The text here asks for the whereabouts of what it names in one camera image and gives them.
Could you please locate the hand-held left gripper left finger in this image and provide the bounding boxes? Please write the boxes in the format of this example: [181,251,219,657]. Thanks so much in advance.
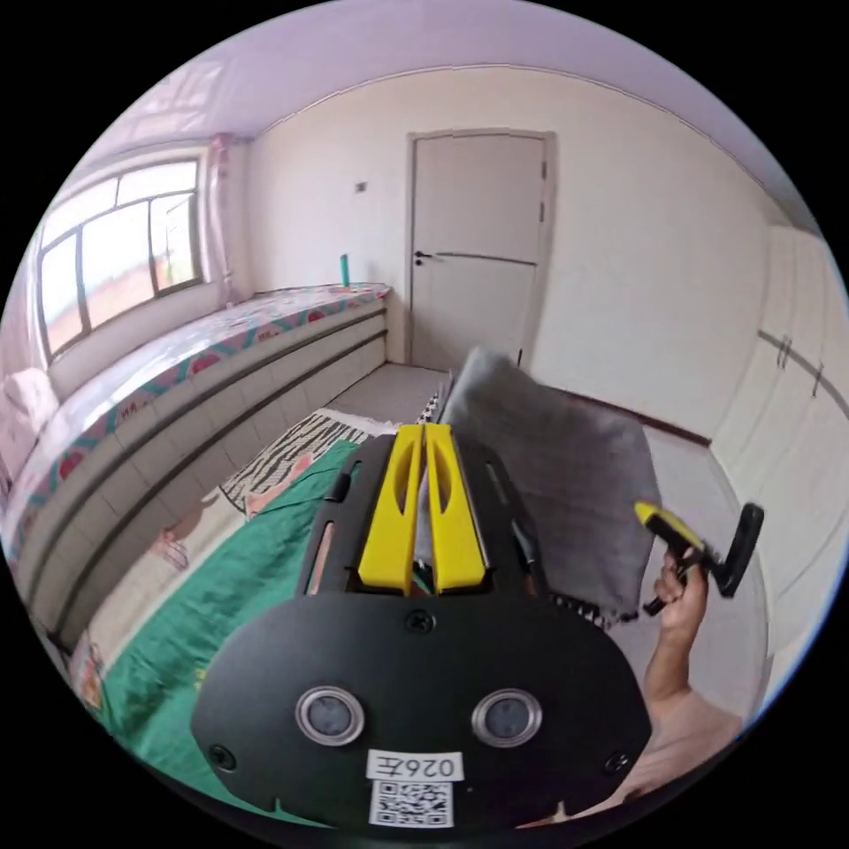
[356,424,425,593]

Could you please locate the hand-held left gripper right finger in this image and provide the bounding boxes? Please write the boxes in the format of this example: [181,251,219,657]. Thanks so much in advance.
[424,423,497,595]

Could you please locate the gray pants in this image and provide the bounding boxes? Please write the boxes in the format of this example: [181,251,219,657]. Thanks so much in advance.
[412,347,666,623]

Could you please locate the person's right forearm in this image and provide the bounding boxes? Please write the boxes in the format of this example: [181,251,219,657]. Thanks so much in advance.
[641,600,715,715]

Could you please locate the person's right hand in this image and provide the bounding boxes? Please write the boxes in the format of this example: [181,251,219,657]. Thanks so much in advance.
[652,548,711,635]

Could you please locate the white cupboard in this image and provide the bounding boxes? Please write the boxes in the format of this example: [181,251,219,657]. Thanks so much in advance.
[707,224,849,668]

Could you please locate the bed with green printed quilt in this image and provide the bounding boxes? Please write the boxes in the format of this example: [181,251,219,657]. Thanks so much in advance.
[65,387,641,831]

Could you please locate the sleeping platform with printed sheet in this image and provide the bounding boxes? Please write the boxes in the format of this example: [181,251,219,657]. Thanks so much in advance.
[0,281,394,641]

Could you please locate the white door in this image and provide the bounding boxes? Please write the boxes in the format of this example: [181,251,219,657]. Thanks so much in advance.
[406,129,558,372]

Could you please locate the pink curtain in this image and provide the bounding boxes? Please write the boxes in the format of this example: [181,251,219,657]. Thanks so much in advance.
[201,132,251,308]

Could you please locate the white pink pillow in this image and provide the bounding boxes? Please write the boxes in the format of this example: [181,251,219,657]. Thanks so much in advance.
[0,366,62,482]

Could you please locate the window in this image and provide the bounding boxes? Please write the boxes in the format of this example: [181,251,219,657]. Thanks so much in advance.
[31,156,205,359]

